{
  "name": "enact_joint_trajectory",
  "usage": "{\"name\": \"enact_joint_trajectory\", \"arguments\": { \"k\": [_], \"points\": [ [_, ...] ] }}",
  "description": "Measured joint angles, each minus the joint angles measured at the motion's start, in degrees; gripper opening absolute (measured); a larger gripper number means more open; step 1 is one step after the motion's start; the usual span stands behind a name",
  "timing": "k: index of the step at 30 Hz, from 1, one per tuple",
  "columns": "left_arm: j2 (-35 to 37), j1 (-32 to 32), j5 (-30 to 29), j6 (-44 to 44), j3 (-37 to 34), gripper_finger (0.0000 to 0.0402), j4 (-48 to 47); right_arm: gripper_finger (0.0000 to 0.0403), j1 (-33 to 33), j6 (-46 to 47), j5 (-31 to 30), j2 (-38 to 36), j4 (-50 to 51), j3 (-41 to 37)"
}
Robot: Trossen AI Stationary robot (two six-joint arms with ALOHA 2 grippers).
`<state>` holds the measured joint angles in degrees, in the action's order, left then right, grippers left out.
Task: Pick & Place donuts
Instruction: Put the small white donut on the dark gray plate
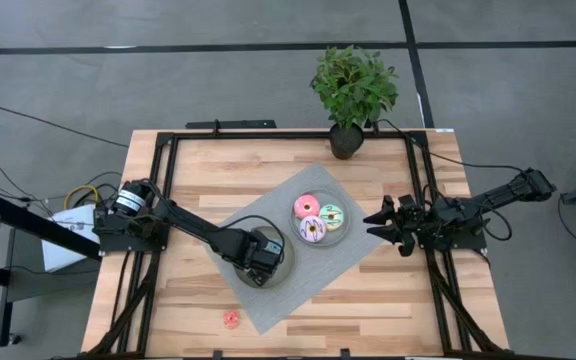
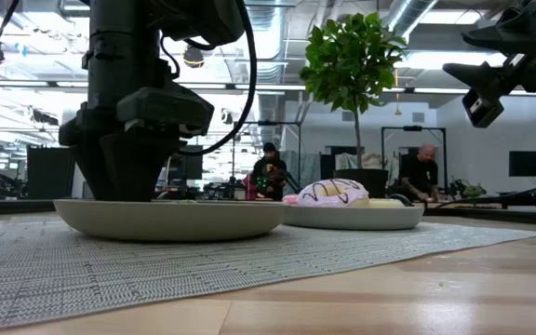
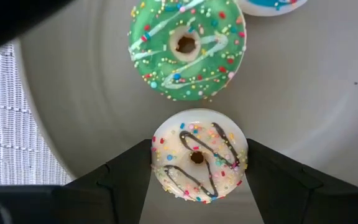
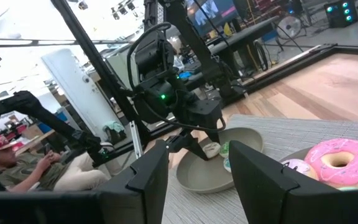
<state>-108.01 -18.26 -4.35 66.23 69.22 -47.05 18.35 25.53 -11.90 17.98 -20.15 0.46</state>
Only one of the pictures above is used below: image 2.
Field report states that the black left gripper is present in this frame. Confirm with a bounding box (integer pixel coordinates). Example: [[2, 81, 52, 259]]
[[58, 84, 214, 202]]

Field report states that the large mint frosted donut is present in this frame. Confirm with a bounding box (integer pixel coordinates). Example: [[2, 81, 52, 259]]
[[368, 197, 407, 209]]

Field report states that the large lilac chocolate-drizzled donut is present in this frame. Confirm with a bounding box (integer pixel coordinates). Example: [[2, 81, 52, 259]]
[[297, 178, 371, 209]]

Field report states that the black upright panel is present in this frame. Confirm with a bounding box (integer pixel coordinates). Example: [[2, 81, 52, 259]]
[[25, 145, 77, 200]]

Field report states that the olive green round plate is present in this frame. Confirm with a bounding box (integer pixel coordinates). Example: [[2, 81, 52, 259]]
[[52, 198, 288, 243]]

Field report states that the black desk monitor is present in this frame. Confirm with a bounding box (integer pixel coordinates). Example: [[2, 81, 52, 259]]
[[169, 153, 204, 181]]

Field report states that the person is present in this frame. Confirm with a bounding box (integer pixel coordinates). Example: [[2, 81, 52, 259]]
[[398, 142, 442, 202], [250, 141, 290, 202]]

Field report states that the green leafy plant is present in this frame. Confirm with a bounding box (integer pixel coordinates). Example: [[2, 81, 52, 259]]
[[299, 11, 409, 171]]

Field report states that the black background table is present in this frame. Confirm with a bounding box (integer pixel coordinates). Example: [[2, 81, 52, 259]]
[[500, 190, 536, 211]]

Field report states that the black plant pot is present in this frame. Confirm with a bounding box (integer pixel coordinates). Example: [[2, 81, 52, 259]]
[[332, 167, 390, 200]]

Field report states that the grey woven placemat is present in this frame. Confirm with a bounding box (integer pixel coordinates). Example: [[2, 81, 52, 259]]
[[0, 214, 536, 334]]

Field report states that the pale blue round plate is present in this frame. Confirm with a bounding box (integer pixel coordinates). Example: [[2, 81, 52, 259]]
[[282, 204, 425, 232]]

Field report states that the black wall monitor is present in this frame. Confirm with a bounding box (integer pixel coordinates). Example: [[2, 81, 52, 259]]
[[508, 150, 536, 178]]

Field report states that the black aluminium table frame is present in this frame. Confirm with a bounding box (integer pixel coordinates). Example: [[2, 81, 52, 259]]
[[0, 197, 536, 228]]

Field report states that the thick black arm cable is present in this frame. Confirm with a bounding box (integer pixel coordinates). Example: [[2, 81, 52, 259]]
[[158, 0, 259, 157]]

